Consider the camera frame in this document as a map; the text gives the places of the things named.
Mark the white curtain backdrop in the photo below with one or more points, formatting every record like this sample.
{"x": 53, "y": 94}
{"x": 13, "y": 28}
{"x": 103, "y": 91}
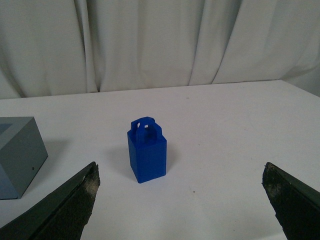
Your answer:
{"x": 60, "y": 47}

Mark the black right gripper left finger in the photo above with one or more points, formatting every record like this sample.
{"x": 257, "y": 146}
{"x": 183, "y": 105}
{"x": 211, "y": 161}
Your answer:
{"x": 61, "y": 215}

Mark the gray square base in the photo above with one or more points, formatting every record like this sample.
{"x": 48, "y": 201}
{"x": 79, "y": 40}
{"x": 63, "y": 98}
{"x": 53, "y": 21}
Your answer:
{"x": 22, "y": 154}

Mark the blue block with handle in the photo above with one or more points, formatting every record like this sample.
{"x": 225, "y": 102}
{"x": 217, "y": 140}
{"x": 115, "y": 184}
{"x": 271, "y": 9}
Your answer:
{"x": 147, "y": 149}

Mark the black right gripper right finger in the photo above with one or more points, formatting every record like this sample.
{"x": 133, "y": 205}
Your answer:
{"x": 296, "y": 205}

